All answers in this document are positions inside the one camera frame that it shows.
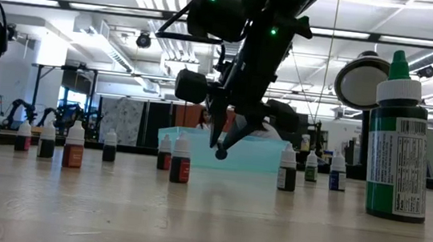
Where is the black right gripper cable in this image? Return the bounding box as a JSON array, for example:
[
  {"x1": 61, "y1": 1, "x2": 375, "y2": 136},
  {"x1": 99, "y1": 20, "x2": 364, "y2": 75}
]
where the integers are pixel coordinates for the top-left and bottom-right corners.
[{"x1": 154, "y1": 0, "x2": 229, "y2": 46}]

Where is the black desk lamp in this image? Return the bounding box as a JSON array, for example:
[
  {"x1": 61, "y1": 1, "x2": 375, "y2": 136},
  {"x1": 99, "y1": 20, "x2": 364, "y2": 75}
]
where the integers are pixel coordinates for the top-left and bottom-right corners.
[{"x1": 324, "y1": 46, "x2": 393, "y2": 182}]

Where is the small blue label bottle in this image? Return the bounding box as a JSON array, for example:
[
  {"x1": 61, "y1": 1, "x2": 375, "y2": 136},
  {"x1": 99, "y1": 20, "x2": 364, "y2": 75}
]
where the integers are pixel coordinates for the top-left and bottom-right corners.
[{"x1": 327, "y1": 148, "x2": 350, "y2": 192}]

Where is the black ceiling spotlight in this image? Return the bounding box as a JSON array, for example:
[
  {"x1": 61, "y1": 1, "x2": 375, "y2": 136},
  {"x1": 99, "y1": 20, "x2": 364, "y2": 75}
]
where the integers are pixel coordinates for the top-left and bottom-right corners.
[
  {"x1": 6, "y1": 22, "x2": 20, "y2": 43},
  {"x1": 415, "y1": 63, "x2": 433, "y2": 80},
  {"x1": 134, "y1": 30, "x2": 153, "y2": 50}
]

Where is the ceiling light rail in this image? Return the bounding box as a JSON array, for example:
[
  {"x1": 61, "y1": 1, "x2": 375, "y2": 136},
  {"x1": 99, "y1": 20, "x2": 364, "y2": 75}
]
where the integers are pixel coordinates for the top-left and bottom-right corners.
[{"x1": 0, "y1": 0, "x2": 433, "y2": 49}]

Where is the person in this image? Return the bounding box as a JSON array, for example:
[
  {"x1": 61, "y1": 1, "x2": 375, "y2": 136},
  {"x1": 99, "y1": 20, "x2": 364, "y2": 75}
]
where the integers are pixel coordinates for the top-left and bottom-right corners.
[
  {"x1": 194, "y1": 107, "x2": 213, "y2": 131},
  {"x1": 234, "y1": 115, "x2": 285, "y2": 142}
]

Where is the small dark bottle white cap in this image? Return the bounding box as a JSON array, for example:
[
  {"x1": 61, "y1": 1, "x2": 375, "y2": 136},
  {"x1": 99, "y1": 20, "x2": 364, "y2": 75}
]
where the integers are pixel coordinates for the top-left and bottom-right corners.
[{"x1": 155, "y1": 133, "x2": 175, "y2": 171}]

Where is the small red label bottle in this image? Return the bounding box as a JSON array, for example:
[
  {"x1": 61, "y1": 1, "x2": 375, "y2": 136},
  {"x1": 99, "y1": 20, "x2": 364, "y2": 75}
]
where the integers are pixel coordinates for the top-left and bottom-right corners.
[{"x1": 168, "y1": 131, "x2": 195, "y2": 185}]

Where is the black monitor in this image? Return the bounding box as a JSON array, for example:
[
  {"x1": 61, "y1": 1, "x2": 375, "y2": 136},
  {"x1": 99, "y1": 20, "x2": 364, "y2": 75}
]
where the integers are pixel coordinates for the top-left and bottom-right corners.
[{"x1": 295, "y1": 112, "x2": 311, "y2": 147}]

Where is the green translucent plastic tray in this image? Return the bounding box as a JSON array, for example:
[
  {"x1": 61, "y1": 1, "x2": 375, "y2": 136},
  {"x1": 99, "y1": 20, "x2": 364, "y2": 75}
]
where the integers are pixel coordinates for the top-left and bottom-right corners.
[{"x1": 154, "y1": 125, "x2": 292, "y2": 177}]

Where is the black partition panel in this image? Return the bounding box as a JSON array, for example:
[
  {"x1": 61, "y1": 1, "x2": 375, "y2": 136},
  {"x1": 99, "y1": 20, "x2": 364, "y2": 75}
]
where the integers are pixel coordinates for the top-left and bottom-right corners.
[{"x1": 143, "y1": 100, "x2": 176, "y2": 144}]

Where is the small black bottle white cap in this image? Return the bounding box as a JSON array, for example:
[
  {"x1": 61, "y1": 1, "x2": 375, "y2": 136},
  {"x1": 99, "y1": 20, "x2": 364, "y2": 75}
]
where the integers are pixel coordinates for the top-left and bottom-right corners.
[
  {"x1": 101, "y1": 127, "x2": 119, "y2": 163},
  {"x1": 275, "y1": 143, "x2": 300, "y2": 193},
  {"x1": 37, "y1": 118, "x2": 59, "y2": 160}
]

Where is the large green coloring bottle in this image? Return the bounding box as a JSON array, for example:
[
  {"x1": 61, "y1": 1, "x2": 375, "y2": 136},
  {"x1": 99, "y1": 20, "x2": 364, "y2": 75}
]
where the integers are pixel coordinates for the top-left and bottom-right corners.
[{"x1": 358, "y1": 48, "x2": 433, "y2": 225}]

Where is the marble pattern board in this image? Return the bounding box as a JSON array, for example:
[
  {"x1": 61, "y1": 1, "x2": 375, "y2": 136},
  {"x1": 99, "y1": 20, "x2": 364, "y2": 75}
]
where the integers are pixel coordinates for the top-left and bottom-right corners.
[{"x1": 96, "y1": 95, "x2": 146, "y2": 145}]

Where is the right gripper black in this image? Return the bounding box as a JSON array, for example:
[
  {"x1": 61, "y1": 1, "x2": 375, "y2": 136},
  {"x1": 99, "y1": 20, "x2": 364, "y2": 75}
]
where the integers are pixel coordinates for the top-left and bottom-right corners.
[{"x1": 168, "y1": 16, "x2": 310, "y2": 157}]

